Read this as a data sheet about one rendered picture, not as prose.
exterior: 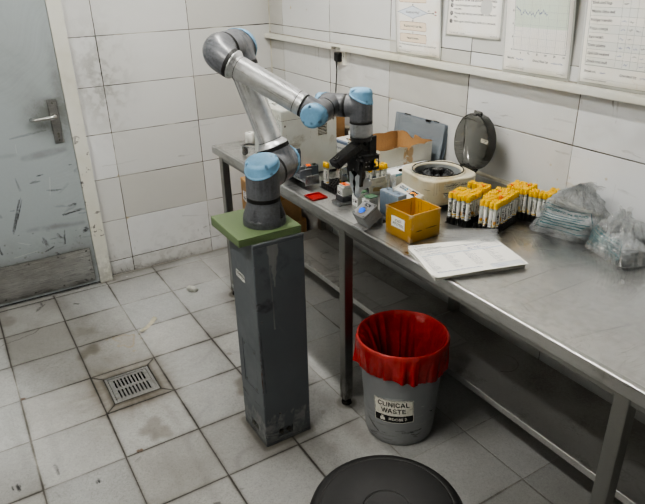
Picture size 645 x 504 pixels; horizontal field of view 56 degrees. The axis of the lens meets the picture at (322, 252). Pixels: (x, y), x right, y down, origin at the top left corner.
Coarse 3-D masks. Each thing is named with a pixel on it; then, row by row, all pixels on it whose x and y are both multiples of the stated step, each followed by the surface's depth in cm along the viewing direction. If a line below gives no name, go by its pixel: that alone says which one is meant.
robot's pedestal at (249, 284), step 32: (256, 256) 205; (288, 256) 212; (256, 288) 210; (288, 288) 217; (256, 320) 216; (288, 320) 223; (256, 352) 224; (288, 352) 228; (256, 384) 233; (288, 384) 234; (256, 416) 242; (288, 416) 240
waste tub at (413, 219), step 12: (396, 204) 209; (408, 204) 212; (420, 204) 211; (432, 204) 206; (396, 216) 204; (408, 216) 198; (420, 216) 199; (432, 216) 203; (396, 228) 205; (408, 228) 200; (420, 228) 201; (432, 228) 205; (408, 240) 201; (420, 240) 203
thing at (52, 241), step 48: (0, 0) 292; (48, 0) 302; (0, 48) 299; (48, 48) 310; (0, 96) 306; (48, 96) 318; (0, 144) 314; (48, 144) 326; (0, 192) 322; (48, 192) 334; (96, 192) 348; (0, 240) 330; (48, 240) 344; (96, 240) 358; (0, 288) 339; (48, 288) 353
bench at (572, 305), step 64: (320, 192) 249; (320, 256) 334; (384, 256) 209; (576, 256) 191; (448, 320) 272; (512, 320) 159; (576, 320) 157; (640, 320) 156; (512, 384) 230; (576, 384) 229; (640, 384) 133; (576, 448) 199; (640, 448) 199
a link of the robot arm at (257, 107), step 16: (224, 32) 196; (240, 32) 202; (240, 48) 198; (256, 48) 208; (240, 96) 209; (256, 96) 207; (256, 112) 208; (272, 112) 212; (256, 128) 210; (272, 128) 211; (272, 144) 211; (288, 144) 214; (288, 160) 212; (288, 176) 213
